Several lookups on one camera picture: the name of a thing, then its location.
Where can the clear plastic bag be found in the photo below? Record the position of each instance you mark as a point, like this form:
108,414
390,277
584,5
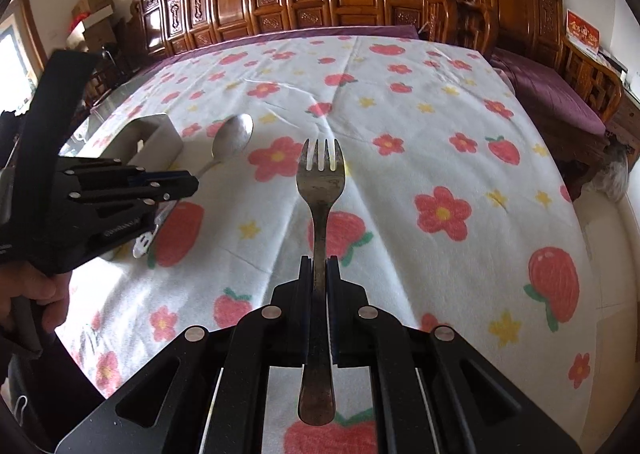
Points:
614,173

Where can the purple armchair cushion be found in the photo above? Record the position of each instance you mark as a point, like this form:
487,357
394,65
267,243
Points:
555,93

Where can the wooden side table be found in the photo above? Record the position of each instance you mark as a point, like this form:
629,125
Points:
627,113

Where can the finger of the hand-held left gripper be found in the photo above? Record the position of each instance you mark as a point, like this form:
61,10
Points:
130,198
125,172

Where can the person's left forearm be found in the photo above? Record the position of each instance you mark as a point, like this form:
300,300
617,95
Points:
50,384

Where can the white plastic fork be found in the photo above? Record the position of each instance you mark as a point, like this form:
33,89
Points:
144,243

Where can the metal spoon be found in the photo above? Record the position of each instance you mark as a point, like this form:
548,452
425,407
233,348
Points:
232,136

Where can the red desk calendar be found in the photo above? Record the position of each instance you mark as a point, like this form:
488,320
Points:
582,33

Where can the metal utensil holder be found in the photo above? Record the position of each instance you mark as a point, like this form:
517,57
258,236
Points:
155,136

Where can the strawberry printed tablecloth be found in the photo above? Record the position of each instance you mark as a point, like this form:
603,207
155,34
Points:
425,173

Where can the wooden window frame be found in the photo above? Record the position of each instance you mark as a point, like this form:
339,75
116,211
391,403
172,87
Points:
25,43

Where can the metal fork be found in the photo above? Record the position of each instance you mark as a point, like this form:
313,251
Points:
320,194

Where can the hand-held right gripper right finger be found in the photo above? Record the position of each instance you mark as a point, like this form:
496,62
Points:
334,294

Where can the person's left hand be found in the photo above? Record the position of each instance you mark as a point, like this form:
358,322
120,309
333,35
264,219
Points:
30,284

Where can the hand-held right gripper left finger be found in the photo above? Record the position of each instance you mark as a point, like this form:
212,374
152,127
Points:
304,294

